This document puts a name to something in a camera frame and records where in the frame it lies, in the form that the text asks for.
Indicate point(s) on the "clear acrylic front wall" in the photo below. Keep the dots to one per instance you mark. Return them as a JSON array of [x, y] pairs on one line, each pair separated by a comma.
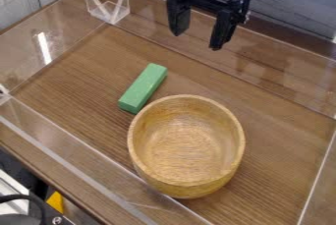
[[90, 178]]

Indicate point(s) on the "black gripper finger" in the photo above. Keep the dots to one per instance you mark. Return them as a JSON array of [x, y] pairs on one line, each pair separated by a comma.
[[223, 29], [179, 15]]

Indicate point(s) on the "yellow sticker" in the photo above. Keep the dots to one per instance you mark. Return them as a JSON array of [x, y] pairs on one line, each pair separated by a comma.
[[55, 202]]

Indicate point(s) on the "clear acrylic corner bracket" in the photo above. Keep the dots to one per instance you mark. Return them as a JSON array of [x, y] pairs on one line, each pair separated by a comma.
[[108, 11]]

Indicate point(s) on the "brown wooden bowl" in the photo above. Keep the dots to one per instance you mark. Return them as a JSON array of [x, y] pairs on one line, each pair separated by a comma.
[[186, 144]]

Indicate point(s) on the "green rectangular block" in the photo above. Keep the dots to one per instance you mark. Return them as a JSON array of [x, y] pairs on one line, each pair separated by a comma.
[[143, 87]]

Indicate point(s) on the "black device with bolt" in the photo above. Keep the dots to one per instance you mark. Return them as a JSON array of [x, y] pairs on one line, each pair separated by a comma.
[[52, 217]]

